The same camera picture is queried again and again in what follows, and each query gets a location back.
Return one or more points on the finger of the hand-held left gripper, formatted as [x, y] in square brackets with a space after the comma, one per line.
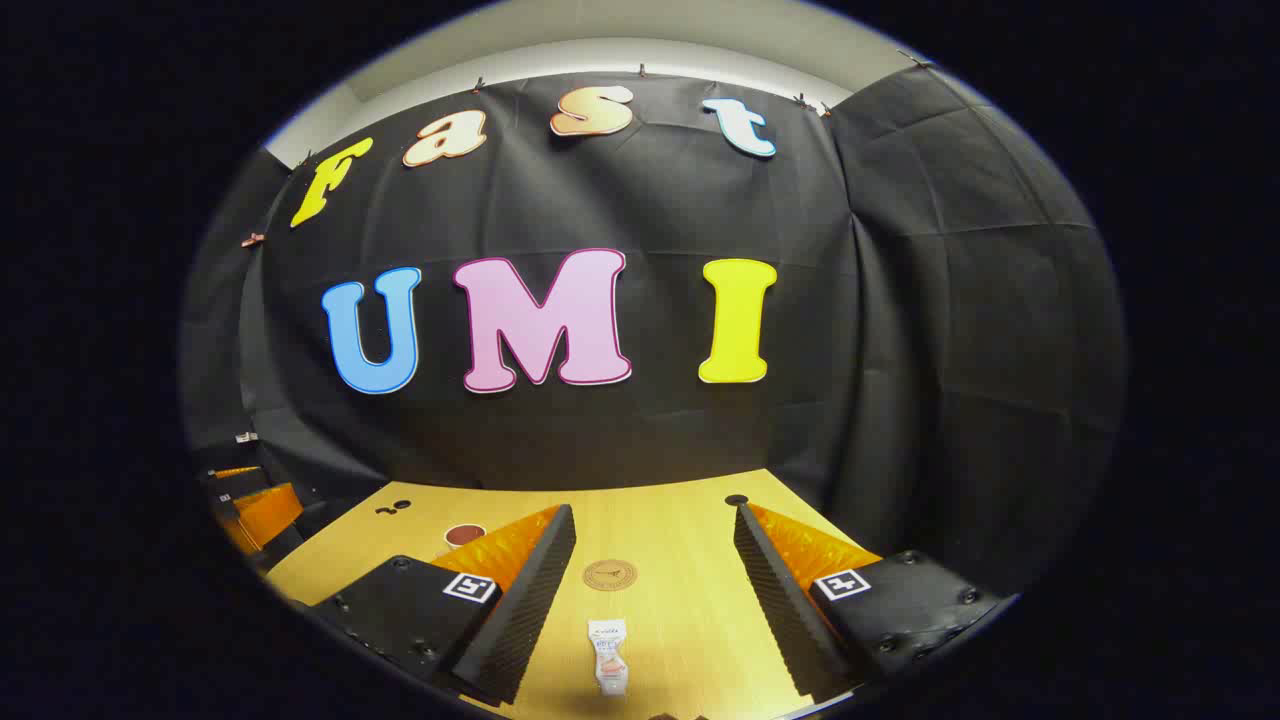
[235, 478]
[268, 520]

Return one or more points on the round wooden coaster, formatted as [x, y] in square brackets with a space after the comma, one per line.
[610, 575]

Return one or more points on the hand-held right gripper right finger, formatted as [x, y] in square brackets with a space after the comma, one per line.
[780, 590]

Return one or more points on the black backdrop cloth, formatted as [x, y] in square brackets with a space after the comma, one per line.
[650, 200]

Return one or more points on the white toothpaste tube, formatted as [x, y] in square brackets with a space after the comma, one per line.
[608, 655]

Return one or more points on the white cup brown inside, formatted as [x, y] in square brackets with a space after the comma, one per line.
[465, 534]

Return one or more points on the wooden desktop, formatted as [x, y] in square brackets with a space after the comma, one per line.
[660, 540]

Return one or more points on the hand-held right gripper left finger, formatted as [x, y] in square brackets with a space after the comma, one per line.
[530, 600]

